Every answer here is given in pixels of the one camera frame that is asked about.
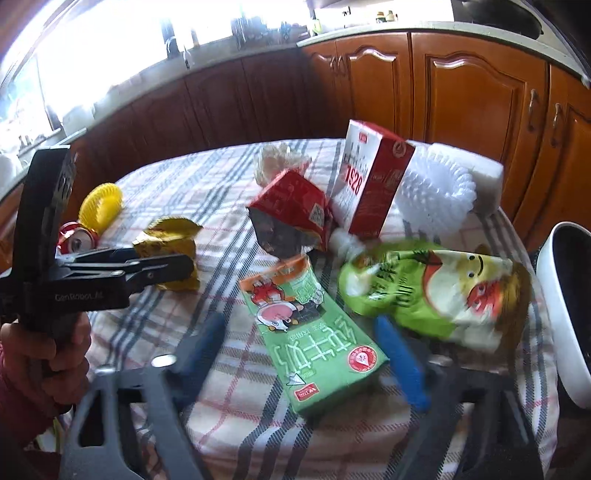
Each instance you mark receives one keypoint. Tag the plaid tablecloth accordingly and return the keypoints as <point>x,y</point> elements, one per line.
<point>217,203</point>

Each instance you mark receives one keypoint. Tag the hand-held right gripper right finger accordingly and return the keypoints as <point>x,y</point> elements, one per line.
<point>400,364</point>

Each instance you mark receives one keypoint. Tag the wooden base cabinets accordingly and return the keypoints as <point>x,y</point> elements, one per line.
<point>480,92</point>

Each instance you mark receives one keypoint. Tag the black bin with white rim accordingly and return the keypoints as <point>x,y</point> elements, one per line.
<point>561,295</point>

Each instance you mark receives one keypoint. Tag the person's left hand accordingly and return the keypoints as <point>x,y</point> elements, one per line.
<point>69,355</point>

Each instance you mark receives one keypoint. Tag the red drink can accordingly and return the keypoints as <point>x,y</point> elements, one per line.
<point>78,237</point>

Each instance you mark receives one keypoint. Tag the green drink pouch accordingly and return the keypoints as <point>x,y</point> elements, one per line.
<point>425,295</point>

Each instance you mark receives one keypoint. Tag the green milk carton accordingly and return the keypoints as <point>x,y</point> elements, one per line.
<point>318,341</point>

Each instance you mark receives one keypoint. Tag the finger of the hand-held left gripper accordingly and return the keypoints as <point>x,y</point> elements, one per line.
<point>161,272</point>
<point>106,256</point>

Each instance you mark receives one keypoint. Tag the metal faucet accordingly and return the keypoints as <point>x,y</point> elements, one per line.
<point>171,46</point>

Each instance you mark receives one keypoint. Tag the kitchen window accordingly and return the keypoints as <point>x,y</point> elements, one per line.
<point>115,37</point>

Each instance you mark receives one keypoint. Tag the light stone countertop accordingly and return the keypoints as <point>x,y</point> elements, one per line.
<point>351,38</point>

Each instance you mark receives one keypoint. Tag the red and white box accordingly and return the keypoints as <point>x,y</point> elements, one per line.
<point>369,184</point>

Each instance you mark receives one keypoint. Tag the white foam block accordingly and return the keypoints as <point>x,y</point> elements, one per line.
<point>487,180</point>

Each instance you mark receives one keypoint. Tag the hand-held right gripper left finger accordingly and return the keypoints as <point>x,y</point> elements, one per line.
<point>207,341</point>

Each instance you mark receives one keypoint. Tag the crushed red carton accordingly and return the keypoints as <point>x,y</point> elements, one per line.
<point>291,203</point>

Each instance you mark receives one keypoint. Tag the yellow snack wrapper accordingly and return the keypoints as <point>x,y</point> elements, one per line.
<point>173,240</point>

